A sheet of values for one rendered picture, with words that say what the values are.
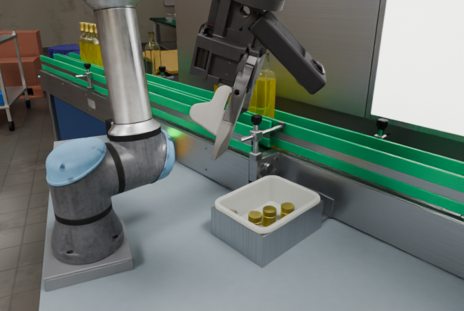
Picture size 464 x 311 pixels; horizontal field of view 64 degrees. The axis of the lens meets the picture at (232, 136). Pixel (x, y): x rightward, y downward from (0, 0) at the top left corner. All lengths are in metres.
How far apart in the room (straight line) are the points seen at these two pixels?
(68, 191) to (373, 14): 0.83
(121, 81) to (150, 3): 9.72
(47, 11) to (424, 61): 9.76
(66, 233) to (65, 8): 9.61
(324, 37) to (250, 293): 0.72
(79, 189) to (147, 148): 0.16
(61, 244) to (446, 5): 0.98
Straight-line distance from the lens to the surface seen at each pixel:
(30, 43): 6.03
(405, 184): 0.92
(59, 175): 0.79
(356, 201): 0.98
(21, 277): 2.22
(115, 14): 0.81
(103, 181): 0.80
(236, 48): 0.46
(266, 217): 0.93
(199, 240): 0.94
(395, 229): 0.96
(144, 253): 0.92
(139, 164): 0.82
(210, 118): 0.46
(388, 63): 1.06
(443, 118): 1.03
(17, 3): 10.39
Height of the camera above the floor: 1.31
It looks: 21 degrees down
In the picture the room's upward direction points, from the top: straight up
